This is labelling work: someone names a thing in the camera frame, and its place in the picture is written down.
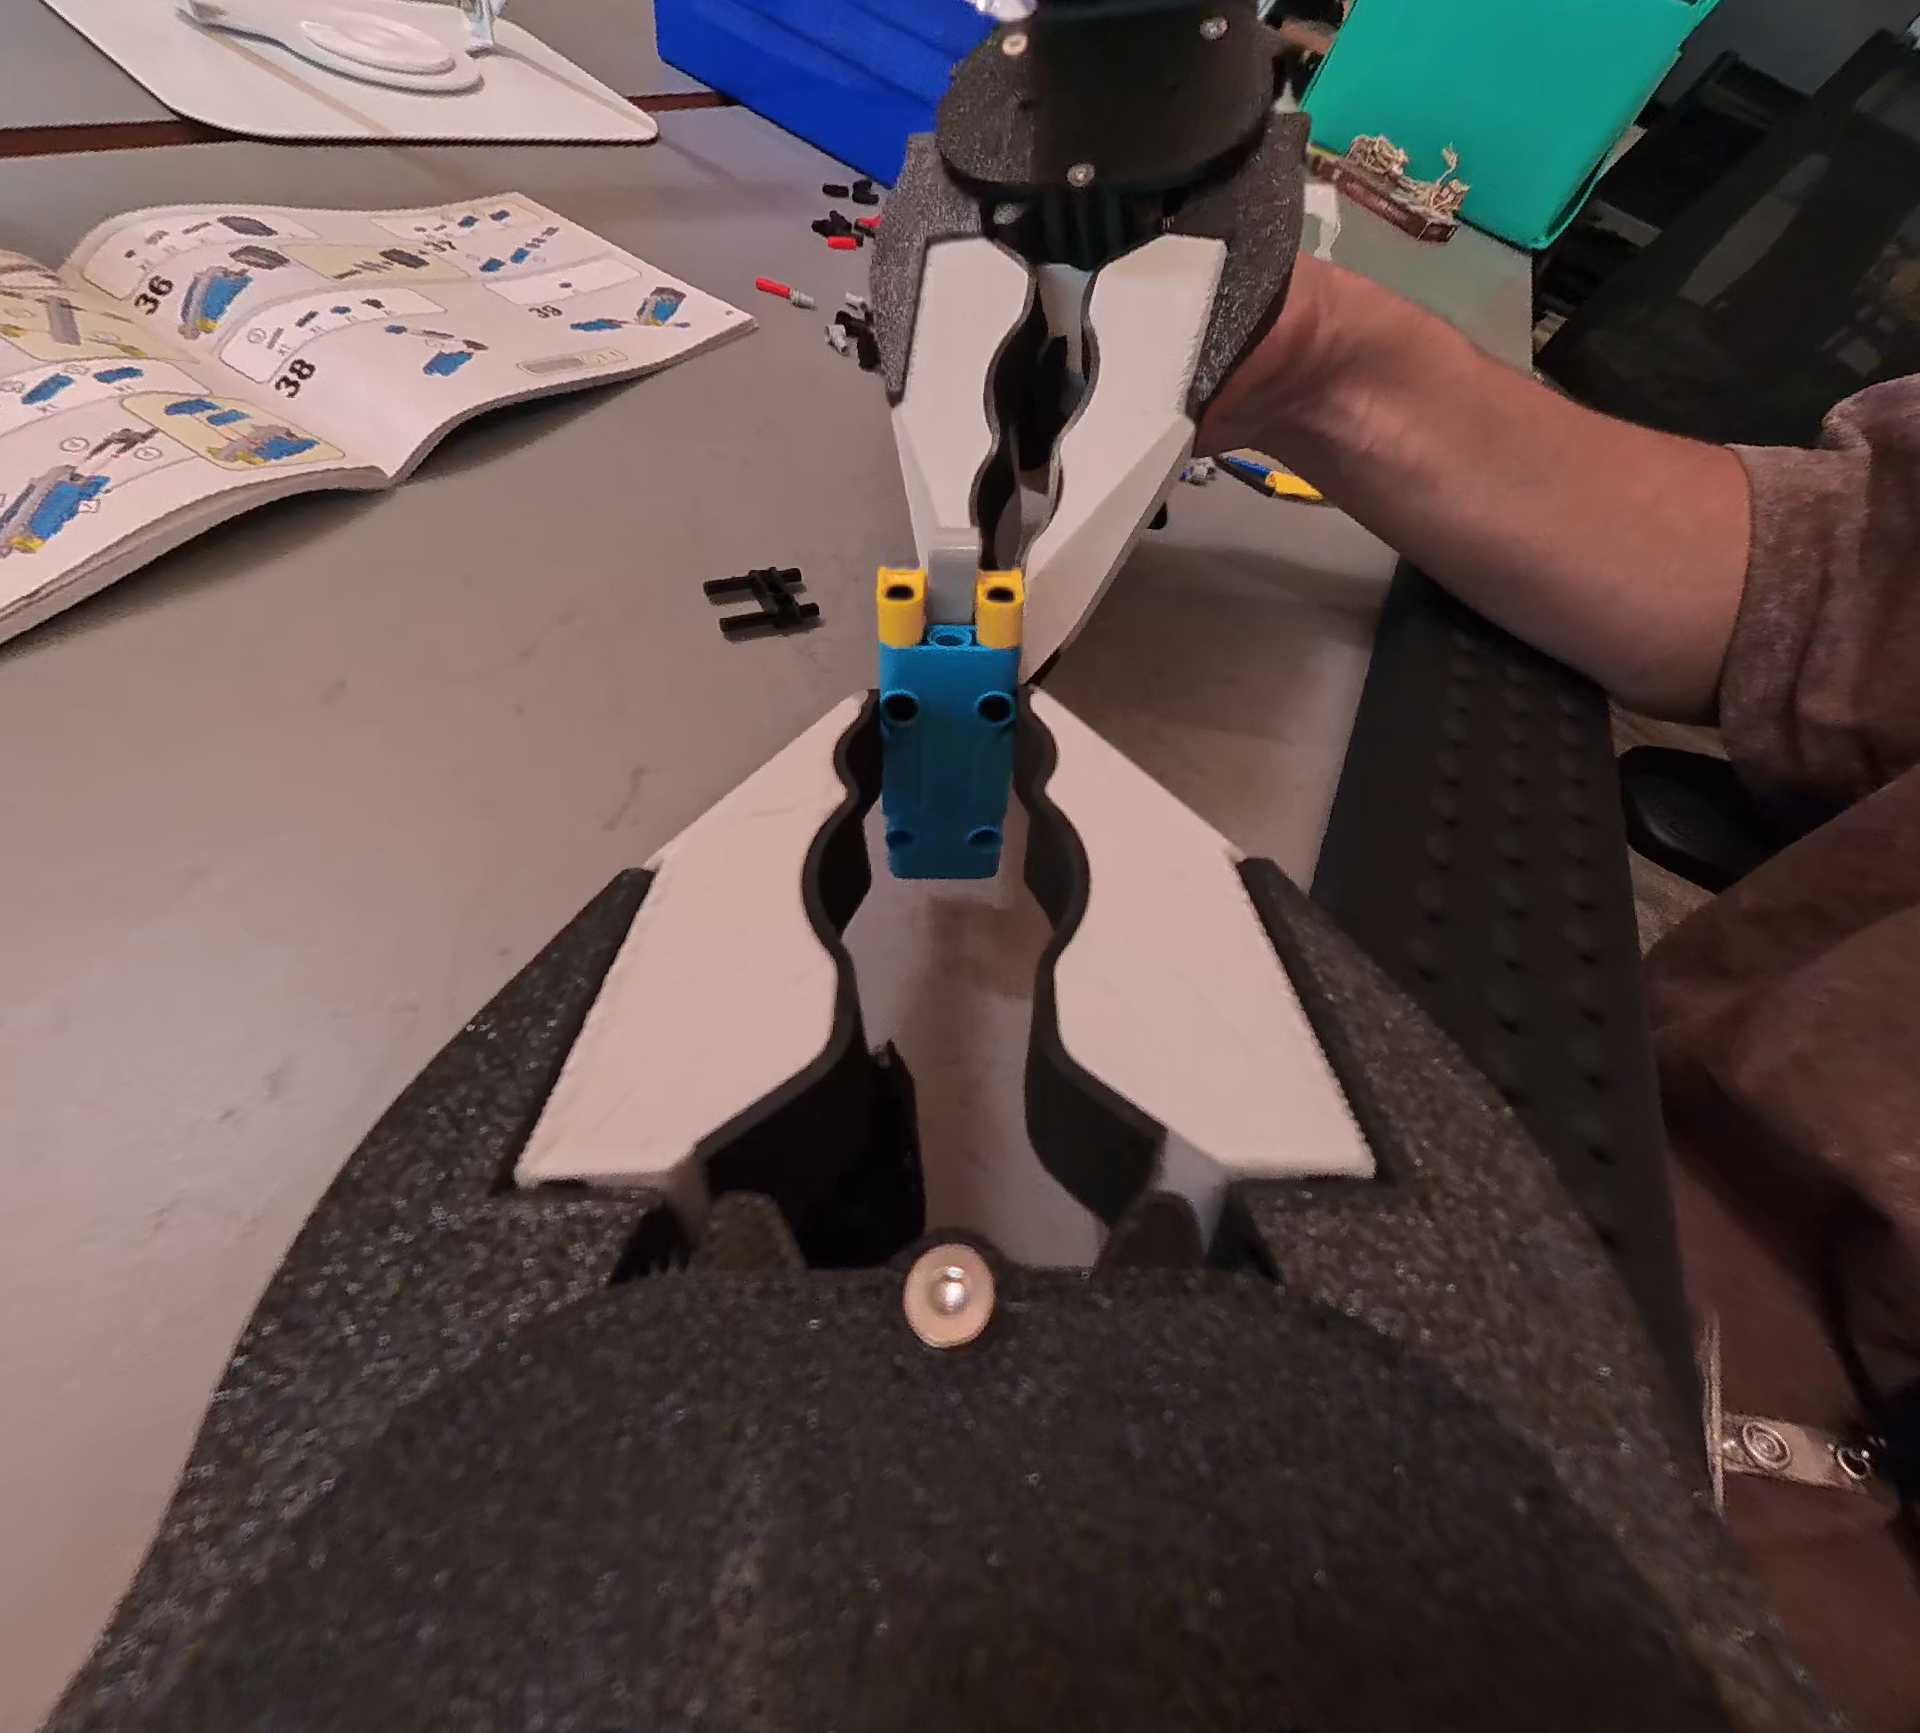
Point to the small blue yellow piece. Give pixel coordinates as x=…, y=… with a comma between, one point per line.
x=1270, y=482

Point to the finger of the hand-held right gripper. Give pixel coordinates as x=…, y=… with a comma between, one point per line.
x=1127, y=444
x=942, y=382

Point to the person's right forearm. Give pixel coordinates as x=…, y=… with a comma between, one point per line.
x=1625, y=569

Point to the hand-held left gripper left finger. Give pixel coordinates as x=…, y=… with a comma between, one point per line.
x=686, y=1015

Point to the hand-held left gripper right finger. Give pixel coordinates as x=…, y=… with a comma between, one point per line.
x=1203, y=1015

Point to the person's right hand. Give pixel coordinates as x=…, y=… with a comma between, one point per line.
x=1337, y=404

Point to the small wooden model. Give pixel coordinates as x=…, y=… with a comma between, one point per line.
x=1398, y=178

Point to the blue grey yellow brick assembly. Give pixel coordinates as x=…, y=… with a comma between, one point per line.
x=942, y=776

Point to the instruction booklet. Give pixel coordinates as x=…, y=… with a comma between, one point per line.
x=301, y=382

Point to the black perforated panel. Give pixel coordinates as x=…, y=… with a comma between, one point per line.
x=1482, y=937

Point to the pile of small building pieces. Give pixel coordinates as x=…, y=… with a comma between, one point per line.
x=844, y=238

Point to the black pin connector piece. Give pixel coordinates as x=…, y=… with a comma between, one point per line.
x=780, y=600

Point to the teal plastic tote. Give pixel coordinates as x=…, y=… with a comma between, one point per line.
x=1499, y=69

